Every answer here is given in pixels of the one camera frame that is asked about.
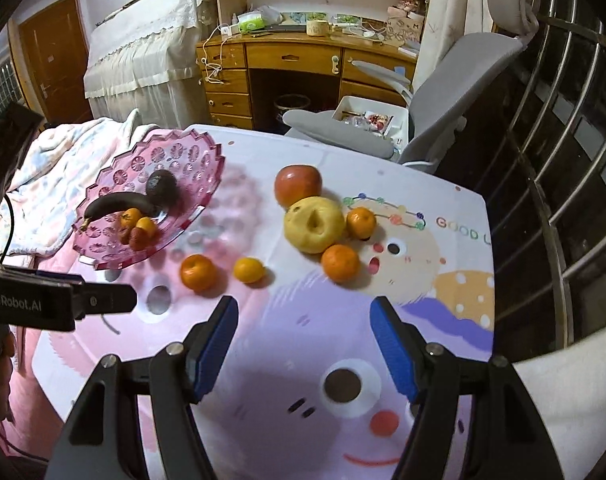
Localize dark avocado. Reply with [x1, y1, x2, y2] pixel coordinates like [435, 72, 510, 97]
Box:
[146, 169, 180, 207]

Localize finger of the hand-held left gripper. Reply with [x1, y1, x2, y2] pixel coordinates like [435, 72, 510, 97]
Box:
[73, 280, 138, 320]

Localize printed cardboard box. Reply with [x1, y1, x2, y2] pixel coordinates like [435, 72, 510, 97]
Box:
[385, 12, 426, 46]

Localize red apple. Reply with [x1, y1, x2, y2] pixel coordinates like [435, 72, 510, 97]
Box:
[274, 164, 324, 209]

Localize white storage box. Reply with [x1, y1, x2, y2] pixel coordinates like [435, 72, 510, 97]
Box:
[331, 96, 409, 143]

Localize lace covered piano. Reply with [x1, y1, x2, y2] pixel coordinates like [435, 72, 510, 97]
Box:
[83, 0, 219, 121]

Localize cartoon printed tablecloth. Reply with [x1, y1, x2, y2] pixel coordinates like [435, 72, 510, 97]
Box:
[13, 124, 496, 480]

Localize black trash bin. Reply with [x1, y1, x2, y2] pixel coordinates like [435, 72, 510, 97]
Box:
[274, 94, 311, 133]

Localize black cable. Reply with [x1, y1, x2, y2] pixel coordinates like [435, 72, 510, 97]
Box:
[0, 190, 16, 263]

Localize metal window bars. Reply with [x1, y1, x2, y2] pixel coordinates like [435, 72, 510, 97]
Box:
[433, 0, 606, 361]

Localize white charging cable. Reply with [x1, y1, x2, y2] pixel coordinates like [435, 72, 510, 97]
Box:
[199, 22, 234, 86]

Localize pink plastic fruit bowl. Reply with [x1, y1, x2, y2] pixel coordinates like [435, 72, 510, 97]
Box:
[72, 129, 226, 272]

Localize wooden desk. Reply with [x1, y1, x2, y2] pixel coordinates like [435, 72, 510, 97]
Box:
[196, 35, 419, 131]

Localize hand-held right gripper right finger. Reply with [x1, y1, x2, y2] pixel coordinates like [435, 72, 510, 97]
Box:
[370, 295, 566, 480]

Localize wooden door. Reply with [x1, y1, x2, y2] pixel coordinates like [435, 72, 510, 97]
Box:
[8, 0, 96, 126]

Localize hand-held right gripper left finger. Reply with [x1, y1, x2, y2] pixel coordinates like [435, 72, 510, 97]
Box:
[43, 295, 240, 480]

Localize floral fleece blanket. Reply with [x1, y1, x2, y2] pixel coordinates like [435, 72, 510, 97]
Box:
[3, 110, 159, 258]

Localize beige floral curtain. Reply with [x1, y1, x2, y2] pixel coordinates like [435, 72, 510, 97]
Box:
[413, 0, 498, 91]

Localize pink bed sheet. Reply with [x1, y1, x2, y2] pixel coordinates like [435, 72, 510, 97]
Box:
[0, 250, 84, 461]

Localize yellow pear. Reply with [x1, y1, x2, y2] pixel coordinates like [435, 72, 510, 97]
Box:
[283, 196, 345, 254]

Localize small yellowish tangerine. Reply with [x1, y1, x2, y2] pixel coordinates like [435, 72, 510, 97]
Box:
[233, 257, 265, 284]

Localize grey office chair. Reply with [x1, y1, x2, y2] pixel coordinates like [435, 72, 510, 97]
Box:
[282, 0, 540, 166]

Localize overripe dark banana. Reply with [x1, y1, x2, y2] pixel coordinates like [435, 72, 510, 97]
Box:
[80, 192, 160, 232]

